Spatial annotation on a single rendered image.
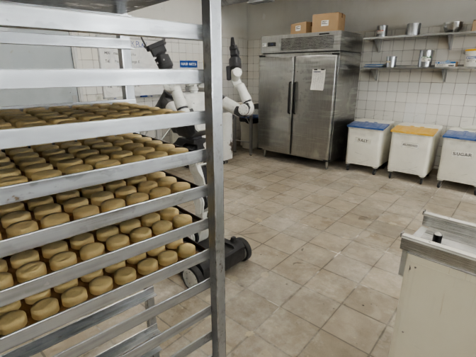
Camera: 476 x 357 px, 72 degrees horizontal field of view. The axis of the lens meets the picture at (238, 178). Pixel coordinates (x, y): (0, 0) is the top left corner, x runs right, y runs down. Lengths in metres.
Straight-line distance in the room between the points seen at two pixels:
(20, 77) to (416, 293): 1.44
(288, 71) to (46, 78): 5.04
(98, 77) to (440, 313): 1.39
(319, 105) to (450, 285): 4.11
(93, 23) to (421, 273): 1.34
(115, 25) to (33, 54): 4.22
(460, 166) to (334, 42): 2.35
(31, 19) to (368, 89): 5.56
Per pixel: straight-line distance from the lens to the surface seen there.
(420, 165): 5.17
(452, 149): 5.05
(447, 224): 1.71
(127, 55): 1.14
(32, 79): 0.63
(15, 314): 0.82
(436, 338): 1.62
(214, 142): 0.76
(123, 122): 0.68
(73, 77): 0.65
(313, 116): 5.32
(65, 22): 0.65
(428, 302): 1.54
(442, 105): 5.67
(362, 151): 5.35
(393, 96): 5.81
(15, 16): 0.63
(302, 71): 5.40
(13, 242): 0.68
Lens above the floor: 1.51
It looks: 18 degrees down
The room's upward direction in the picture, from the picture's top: straight up
